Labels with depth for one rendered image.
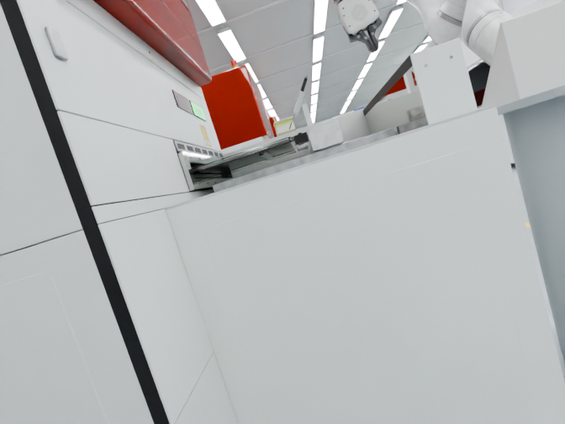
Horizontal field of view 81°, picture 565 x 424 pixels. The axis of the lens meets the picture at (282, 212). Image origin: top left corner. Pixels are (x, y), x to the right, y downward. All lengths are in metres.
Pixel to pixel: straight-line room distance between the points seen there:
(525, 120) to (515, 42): 0.19
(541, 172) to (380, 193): 0.55
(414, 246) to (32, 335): 0.62
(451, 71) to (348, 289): 0.46
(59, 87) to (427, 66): 0.61
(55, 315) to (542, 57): 1.09
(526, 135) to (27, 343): 1.12
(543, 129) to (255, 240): 0.77
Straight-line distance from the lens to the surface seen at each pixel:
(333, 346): 0.70
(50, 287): 0.56
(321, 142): 0.86
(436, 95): 0.73
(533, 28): 1.05
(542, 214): 1.11
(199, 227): 0.66
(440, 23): 1.37
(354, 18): 1.15
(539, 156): 1.07
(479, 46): 1.20
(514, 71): 1.01
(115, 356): 0.55
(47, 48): 0.58
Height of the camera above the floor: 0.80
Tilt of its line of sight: 5 degrees down
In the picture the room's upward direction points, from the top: 17 degrees counter-clockwise
